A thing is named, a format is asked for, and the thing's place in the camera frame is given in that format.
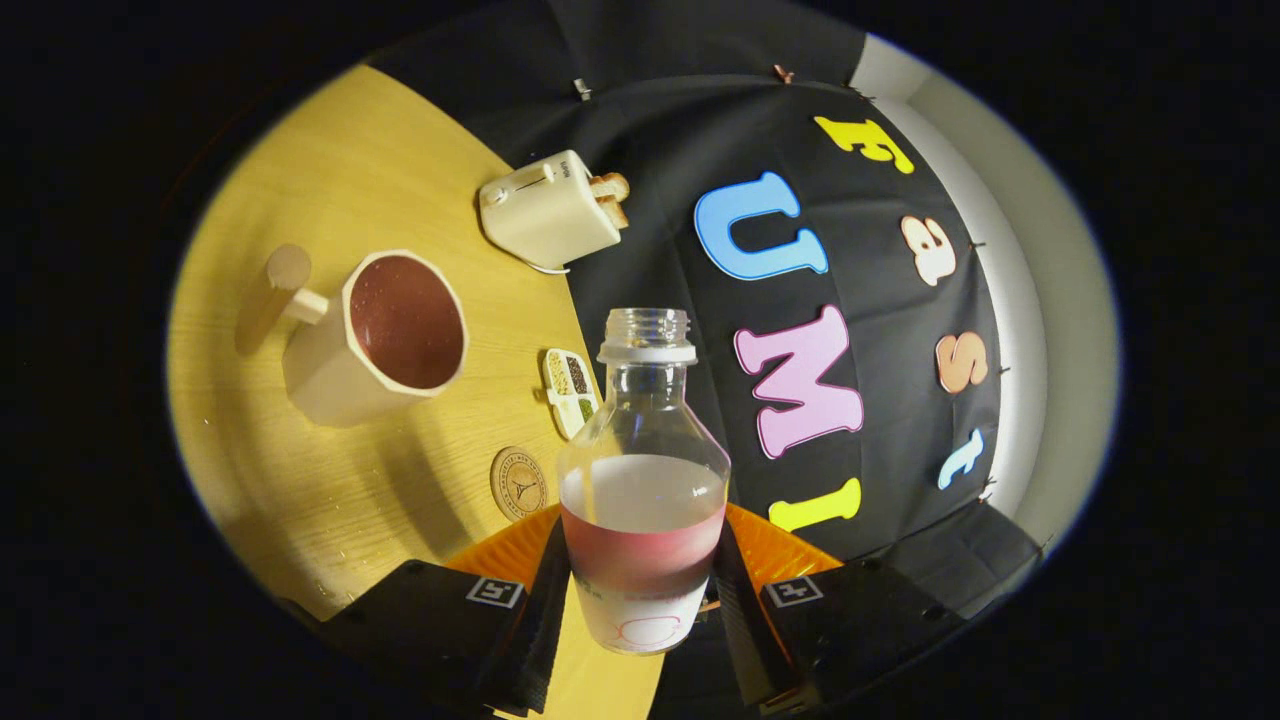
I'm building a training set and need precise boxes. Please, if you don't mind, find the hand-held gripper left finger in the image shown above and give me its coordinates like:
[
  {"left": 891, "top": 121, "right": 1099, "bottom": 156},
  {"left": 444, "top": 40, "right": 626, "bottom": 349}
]
[{"left": 320, "top": 505, "right": 581, "bottom": 716}]

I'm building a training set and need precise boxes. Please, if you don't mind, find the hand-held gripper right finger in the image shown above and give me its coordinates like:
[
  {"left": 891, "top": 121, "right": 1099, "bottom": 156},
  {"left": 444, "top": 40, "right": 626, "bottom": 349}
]
[{"left": 710, "top": 503, "right": 968, "bottom": 716}]

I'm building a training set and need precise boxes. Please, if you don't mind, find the clear juice bottle pink label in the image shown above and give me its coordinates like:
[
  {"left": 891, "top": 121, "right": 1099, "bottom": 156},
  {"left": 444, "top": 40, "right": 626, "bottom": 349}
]
[{"left": 556, "top": 308, "right": 732, "bottom": 656}]

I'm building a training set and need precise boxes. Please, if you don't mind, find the round wooden coaster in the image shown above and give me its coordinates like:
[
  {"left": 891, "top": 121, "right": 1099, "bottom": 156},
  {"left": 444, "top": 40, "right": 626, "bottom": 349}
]
[{"left": 490, "top": 446, "right": 549, "bottom": 523}]

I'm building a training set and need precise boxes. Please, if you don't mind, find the cream cup wooden handle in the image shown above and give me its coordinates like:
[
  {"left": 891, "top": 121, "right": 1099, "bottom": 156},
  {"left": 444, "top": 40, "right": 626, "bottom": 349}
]
[{"left": 235, "top": 244, "right": 469, "bottom": 429}]

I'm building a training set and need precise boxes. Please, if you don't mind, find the white divided snack dish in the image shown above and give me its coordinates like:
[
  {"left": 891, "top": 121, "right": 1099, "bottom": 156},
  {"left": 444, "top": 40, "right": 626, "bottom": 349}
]
[{"left": 541, "top": 348, "right": 601, "bottom": 441}]

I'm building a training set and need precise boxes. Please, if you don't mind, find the cream toaster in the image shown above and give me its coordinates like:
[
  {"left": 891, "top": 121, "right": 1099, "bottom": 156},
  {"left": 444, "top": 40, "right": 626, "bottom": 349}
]
[{"left": 478, "top": 150, "right": 623, "bottom": 271}]

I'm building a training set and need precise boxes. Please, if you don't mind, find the black backdrop cloth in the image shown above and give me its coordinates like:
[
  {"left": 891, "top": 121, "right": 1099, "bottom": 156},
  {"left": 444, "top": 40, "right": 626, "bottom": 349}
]
[{"left": 365, "top": 0, "right": 1046, "bottom": 720}]

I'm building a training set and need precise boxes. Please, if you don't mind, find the wooden table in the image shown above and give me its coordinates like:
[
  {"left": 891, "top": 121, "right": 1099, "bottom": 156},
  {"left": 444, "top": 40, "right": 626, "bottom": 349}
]
[{"left": 165, "top": 65, "right": 666, "bottom": 720}]

